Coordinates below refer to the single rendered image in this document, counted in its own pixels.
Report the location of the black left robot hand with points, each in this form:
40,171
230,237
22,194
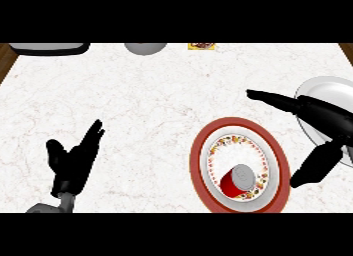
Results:
75,160

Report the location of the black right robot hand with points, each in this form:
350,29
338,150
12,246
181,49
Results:
328,116

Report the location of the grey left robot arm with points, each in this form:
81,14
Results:
54,204

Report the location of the plain white plate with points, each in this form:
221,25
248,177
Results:
338,100

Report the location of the red rimmed floral plate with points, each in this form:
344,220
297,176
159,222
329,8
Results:
240,166

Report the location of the red can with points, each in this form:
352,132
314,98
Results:
237,182

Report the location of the yellow box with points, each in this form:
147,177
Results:
202,46

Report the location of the grey round object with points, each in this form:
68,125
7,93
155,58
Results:
146,48

